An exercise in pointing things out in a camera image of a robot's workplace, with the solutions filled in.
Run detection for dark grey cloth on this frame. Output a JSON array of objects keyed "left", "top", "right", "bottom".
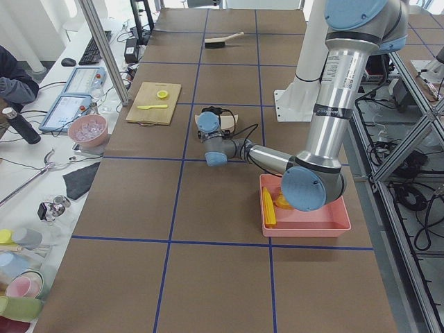
[{"left": 63, "top": 162, "right": 100, "bottom": 200}]

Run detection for aluminium frame post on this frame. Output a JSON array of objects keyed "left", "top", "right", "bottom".
[{"left": 78, "top": 0, "right": 130, "bottom": 106}]

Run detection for person dark sleeve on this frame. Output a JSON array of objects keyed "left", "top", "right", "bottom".
[{"left": 1, "top": 46, "right": 39, "bottom": 110}]

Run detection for yellow plastic toy knife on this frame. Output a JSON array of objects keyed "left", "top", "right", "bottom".
[{"left": 137, "top": 104, "right": 169, "bottom": 110}]

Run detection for beige plastic dustpan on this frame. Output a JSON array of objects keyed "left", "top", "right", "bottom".
[{"left": 195, "top": 112, "right": 238, "bottom": 131}]

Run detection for blue teach pendant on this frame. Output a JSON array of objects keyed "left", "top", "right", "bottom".
[
  {"left": 39, "top": 94, "right": 92, "bottom": 134},
  {"left": 62, "top": 66, "right": 106, "bottom": 94}
]

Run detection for bamboo cutting board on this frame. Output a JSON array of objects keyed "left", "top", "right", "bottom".
[{"left": 126, "top": 82, "right": 182, "bottom": 126}]

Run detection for yellow toy lemon slice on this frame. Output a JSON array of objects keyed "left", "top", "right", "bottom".
[{"left": 156, "top": 90, "right": 169, "bottom": 99}]

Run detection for pink bowl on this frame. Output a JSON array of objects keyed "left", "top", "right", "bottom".
[{"left": 68, "top": 114, "right": 108, "bottom": 148}]

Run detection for blue teach pendant far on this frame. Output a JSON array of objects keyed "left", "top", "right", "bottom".
[{"left": 62, "top": 66, "right": 106, "bottom": 94}]

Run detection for black water bottle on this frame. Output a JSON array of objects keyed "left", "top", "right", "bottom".
[{"left": 2, "top": 107, "right": 41, "bottom": 144}]

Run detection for pink plastic bin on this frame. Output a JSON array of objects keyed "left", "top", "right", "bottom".
[{"left": 259, "top": 174, "right": 351, "bottom": 237}]

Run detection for pink cup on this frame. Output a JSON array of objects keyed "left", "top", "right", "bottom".
[{"left": 6, "top": 270, "right": 44, "bottom": 298}]

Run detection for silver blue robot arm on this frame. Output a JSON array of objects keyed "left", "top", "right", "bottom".
[{"left": 197, "top": 1, "right": 409, "bottom": 212}]

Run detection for black computer mouse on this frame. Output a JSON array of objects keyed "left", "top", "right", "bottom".
[{"left": 60, "top": 58, "right": 76, "bottom": 67}]

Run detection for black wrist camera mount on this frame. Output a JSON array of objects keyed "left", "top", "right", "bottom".
[{"left": 201, "top": 106, "right": 228, "bottom": 116}]

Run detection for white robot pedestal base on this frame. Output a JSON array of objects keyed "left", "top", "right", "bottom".
[{"left": 274, "top": 0, "right": 328, "bottom": 122}]

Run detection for brown toy potato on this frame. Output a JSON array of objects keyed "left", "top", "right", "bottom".
[{"left": 274, "top": 194, "right": 293, "bottom": 210}]

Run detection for yellow toy corn cob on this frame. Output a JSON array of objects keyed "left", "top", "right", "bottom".
[{"left": 262, "top": 187, "right": 277, "bottom": 228}]

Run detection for green cup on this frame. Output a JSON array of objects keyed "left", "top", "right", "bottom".
[{"left": 1, "top": 296, "right": 43, "bottom": 323}]

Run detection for black keyboard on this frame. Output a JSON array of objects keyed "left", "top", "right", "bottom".
[{"left": 78, "top": 37, "right": 101, "bottom": 66}]

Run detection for beige brush black bristles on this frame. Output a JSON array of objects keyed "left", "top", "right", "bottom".
[{"left": 204, "top": 32, "right": 244, "bottom": 49}]

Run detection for blue teach pendant near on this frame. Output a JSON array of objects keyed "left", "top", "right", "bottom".
[{"left": 39, "top": 94, "right": 92, "bottom": 134}]

